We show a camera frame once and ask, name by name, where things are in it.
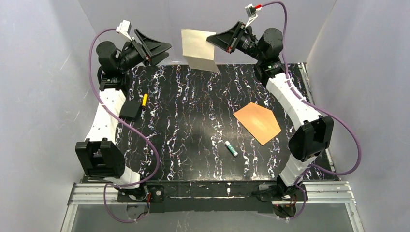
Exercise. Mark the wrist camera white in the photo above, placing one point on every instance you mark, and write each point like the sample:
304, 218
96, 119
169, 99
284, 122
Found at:
251, 11
124, 29

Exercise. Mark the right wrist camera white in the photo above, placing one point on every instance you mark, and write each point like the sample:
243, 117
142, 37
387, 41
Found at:
251, 11

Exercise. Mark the beige letter paper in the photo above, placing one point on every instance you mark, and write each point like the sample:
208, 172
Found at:
197, 51

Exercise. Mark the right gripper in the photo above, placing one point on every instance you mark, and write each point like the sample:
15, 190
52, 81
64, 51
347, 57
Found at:
235, 36

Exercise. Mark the orange brown envelope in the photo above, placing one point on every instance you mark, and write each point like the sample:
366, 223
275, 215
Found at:
259, 121

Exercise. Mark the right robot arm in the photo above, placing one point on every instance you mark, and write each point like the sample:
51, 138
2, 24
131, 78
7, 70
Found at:
312, 130

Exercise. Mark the green white glue stick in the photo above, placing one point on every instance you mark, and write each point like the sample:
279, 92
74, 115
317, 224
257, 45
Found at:
231, 148

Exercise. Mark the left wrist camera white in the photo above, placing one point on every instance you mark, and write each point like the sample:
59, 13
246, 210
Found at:
124, 29

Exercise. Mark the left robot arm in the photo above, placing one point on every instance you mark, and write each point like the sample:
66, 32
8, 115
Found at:
98, 153

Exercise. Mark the aluminium rail frame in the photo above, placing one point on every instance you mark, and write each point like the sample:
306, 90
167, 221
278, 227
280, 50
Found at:
168, 196

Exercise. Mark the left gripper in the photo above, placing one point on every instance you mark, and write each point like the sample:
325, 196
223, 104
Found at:
142, 49

